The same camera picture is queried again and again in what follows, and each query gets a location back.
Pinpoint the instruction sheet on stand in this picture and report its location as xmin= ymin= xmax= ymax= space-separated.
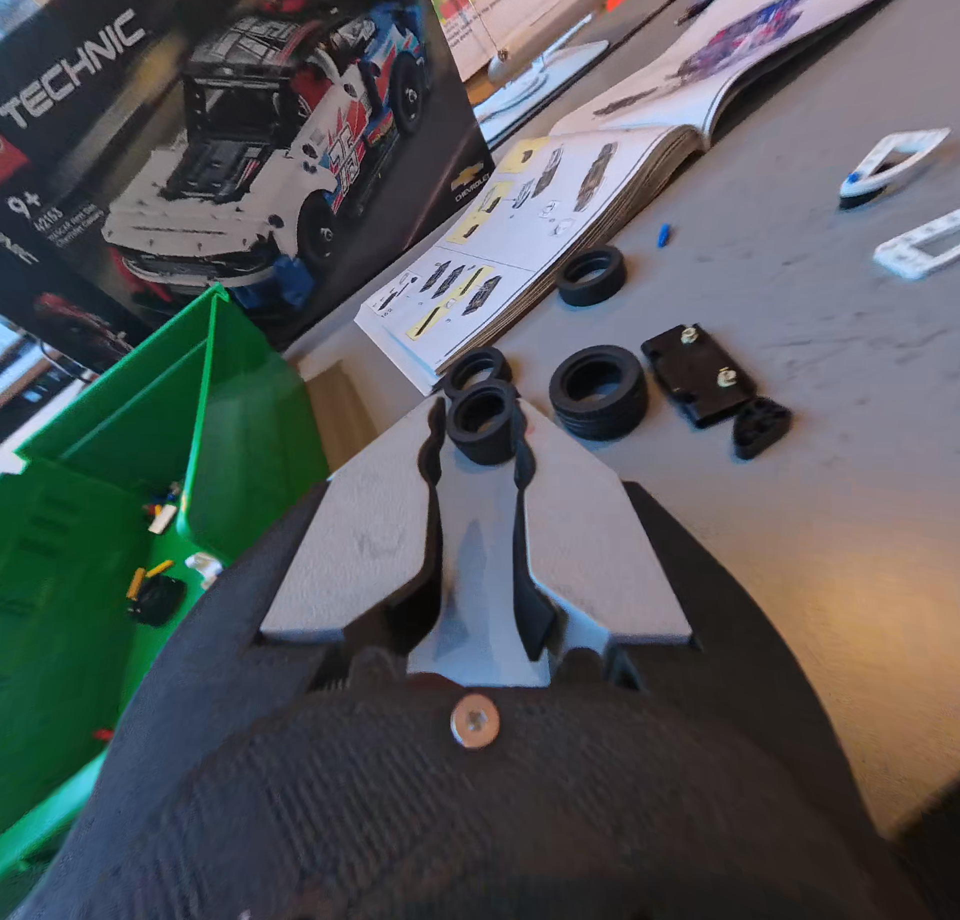
xmin=416 ymin=0 xmax=646 ymax=149

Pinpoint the open instruction booklet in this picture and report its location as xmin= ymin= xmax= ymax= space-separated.
xmin=354 ymin=0 xmax=946 ymax=396

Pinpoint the green plastic bin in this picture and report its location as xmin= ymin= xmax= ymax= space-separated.
xmin=0 ymin=282 xmax=331 ymax=880

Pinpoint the grey desk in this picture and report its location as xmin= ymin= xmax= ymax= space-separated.
xmin=285 ymin=0 xmax=960 ymax=839

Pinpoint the plain white curved brick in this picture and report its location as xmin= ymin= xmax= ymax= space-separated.
xmin=872 ymin=209 xmax=960 ymax=280

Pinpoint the black toy tyre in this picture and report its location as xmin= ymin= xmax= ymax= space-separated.
xmin=446 ymin=380 xmax=526 ymax=467
xmin=549 ymin=344 xmax=650 ymax=443
xmin=442 ymin=346 xmax=514 ymax=400
xmin=556 ymin=245 xmax=628 ymax=308

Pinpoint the small black curved brick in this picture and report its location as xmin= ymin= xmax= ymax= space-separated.
xmin=732 ymin=397 xmax=794 ymax=461

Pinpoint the yellow loose pin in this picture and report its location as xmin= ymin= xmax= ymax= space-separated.
xmin=126 ymin=560 xmax=175 ymax=600

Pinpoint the black panel brick with pins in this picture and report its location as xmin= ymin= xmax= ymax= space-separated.
xmin=641 ymin=323 xmax=757 ymax=430

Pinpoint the white and yellow loose brick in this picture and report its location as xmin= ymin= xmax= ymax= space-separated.
xmin=142 ymin=481 xmax=185 ymax=537

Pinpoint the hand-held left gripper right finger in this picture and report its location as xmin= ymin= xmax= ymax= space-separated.
xmin=512 ymin=401 xmax=694 ymax=662

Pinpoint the white curved brick with pin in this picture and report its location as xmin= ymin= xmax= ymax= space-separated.
xmin=837 ymin=128 xmax=952 ymax=210

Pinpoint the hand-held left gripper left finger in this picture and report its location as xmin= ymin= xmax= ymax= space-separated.
xmin=257 ymin=397 xmax=449 ymax=659

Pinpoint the black loose brick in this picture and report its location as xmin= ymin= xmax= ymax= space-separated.
xmin=127 ymin=576 xmax=187 ymax=629

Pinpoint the toy car set box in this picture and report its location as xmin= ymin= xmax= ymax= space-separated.
xmin=0 ymin=0 xmax=496 ymax=381

